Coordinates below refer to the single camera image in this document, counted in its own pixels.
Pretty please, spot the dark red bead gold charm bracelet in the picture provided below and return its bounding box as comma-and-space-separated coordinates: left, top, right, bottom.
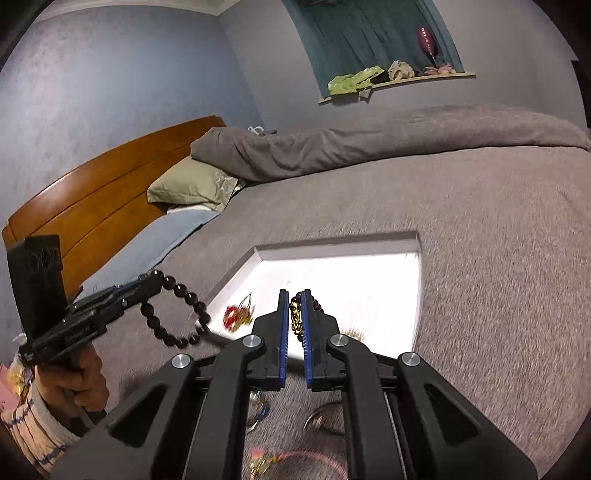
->
288, 289, 325, 344

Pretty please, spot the blue bead bracelet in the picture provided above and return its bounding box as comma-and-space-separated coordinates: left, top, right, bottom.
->
245, 389, 271, 434

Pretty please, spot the large black bead bracelet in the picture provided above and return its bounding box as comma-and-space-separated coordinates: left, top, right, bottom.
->
138, 268, 212, 350

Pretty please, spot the black elastic hair tie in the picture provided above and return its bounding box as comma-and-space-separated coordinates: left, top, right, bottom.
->
302, 399, 348, 437

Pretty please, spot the left patterned sleeve forearm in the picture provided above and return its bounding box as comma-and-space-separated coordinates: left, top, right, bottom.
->
1, 382, 80, 478

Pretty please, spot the person's left hand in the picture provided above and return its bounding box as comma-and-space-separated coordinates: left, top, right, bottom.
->
35, 344, 109, 420

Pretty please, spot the grey shallow cardboard tray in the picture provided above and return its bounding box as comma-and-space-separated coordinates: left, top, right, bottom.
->
205, 231, 423, 357

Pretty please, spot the blue bed sheet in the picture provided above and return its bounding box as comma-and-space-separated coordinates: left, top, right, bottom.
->
78, 205, 219, 300

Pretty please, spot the wooden headboard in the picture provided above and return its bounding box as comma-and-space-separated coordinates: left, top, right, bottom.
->
2, 116, 225, 297

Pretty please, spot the olive green pillow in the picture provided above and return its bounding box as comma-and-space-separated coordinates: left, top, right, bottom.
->
146, 156, 245, 212

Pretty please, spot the grey rolled blanket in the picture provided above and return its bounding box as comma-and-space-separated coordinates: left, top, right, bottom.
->
190, 105, 590, 183

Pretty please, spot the grey bed cover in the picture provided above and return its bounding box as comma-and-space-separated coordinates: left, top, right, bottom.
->
68, 145, 591, 476

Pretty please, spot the green cloth on sill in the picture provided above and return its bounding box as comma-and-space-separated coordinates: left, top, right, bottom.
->
328, 65, 390, 97

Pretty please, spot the beige cloth on sill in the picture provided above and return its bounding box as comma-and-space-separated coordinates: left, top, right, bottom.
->
388, 60, 416, 82

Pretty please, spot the teal curtain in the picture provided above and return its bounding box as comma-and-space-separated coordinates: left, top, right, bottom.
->
283, 0, 465, 97

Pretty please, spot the wooden window sill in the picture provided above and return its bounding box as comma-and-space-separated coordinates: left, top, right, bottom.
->
316, 71, 477, 105

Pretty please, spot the purple wine glass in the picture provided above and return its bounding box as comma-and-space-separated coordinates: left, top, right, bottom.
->
415, 27, 439, 69

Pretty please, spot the black monitor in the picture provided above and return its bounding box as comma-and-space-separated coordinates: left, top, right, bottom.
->
572, 60, 591, 129

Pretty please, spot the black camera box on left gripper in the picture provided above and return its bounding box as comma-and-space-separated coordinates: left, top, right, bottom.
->
7, 235, 68, 341

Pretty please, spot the pink string charm bracelet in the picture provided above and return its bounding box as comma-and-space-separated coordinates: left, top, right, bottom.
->
248, 447, 349, 480

